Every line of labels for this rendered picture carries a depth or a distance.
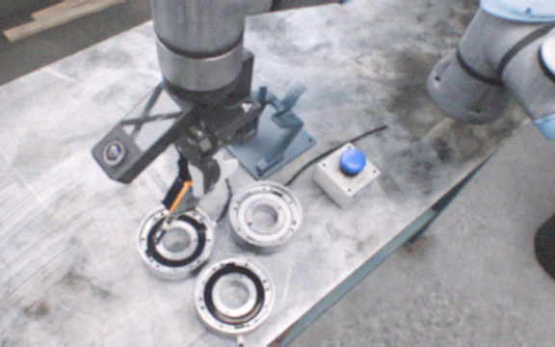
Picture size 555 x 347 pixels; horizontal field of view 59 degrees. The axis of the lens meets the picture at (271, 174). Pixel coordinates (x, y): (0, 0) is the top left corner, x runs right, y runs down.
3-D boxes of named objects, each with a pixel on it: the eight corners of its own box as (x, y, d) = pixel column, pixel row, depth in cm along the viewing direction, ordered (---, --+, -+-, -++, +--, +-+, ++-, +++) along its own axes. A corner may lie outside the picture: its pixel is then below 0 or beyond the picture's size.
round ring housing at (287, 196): (278, 270, 70) (282, 258, 67) (215, 236, 72) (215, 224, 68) (308, 213, 75) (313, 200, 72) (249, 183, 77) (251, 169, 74)
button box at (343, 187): (342, 210, 76) (350, 195, 72) (311, 179, 79) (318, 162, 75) (377, 183, 80) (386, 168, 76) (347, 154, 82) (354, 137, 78)
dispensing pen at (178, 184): (133, 247, 65) (188, 151, 57) (157, 239, 68) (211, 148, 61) (143, 258, 64) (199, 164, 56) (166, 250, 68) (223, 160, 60)
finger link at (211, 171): (224, 196, 56) (219, 146, 49) (212, 203, 55) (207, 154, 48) (198, 171, 58) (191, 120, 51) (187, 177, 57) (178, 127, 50)
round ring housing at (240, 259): (191, 269, 69) (190, 258, 65) (264, 259, 71) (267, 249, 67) (198, 346, 63) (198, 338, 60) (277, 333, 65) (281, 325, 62)
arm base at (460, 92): (459, 52, 98) (483, 13, 90) (520, 99, 93) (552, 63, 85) (410, 85, 92) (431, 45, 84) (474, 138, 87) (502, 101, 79)
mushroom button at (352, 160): (346, 190, 75) (354, 173, 71) (328, 173, 77) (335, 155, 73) (363, 177, 77) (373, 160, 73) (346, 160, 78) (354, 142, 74)
